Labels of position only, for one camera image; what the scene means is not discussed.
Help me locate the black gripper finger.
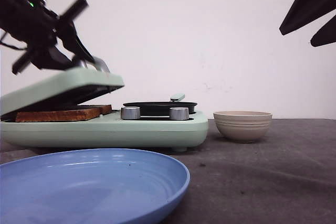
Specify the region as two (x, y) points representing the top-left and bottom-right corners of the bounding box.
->
(310, 16), (336, 47)
(279, 0), (335, 35)

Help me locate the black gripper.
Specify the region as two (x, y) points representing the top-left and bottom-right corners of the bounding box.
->
(1, 0), (95, 74)

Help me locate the breakfast maker hinged lid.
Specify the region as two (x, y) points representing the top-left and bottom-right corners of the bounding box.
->
(1, 57), (124, 121)

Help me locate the toast slice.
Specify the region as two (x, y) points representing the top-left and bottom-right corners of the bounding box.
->
(77, 104), (112, 115)
(15, 108), (101, 122)

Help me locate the cream ribbed bowl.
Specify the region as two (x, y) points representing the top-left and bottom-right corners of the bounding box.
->
(213, 111), (272, 143)

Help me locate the mint green breakfast maker base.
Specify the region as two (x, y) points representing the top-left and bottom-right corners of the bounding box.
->
(1, 111), (208, 151)

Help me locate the silver left control knob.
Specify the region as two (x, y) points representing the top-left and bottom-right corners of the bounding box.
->
(120, 106), (141, 120)

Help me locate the silver control knob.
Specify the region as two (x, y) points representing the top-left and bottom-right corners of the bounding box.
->
(170, 107), (189, 121)
(120, 106), (141, 120)

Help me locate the silver right control knob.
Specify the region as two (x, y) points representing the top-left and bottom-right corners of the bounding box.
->
(170, 107), (189, 121)

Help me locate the blue plastic plate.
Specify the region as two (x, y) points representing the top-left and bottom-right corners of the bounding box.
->
(1, 148), (191, 223)

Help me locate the black frying pan green handle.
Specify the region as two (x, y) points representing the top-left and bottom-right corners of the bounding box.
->
(123, 93), (197, 116)

